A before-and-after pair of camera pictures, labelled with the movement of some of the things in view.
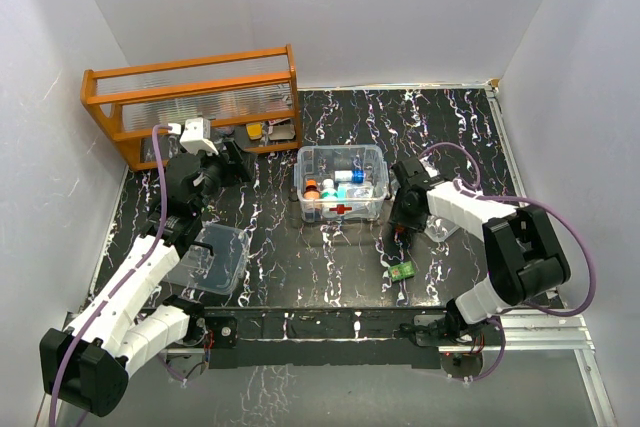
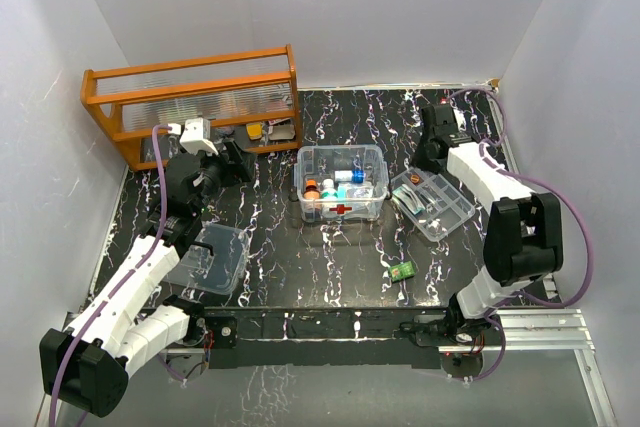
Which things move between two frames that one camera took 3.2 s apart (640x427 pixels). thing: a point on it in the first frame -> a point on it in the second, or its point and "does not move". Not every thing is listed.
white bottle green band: (329, 192) does not move
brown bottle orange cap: (312, 192) does not move
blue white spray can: (354, 176) does not move
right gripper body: (403, 216) -> (421, 157)
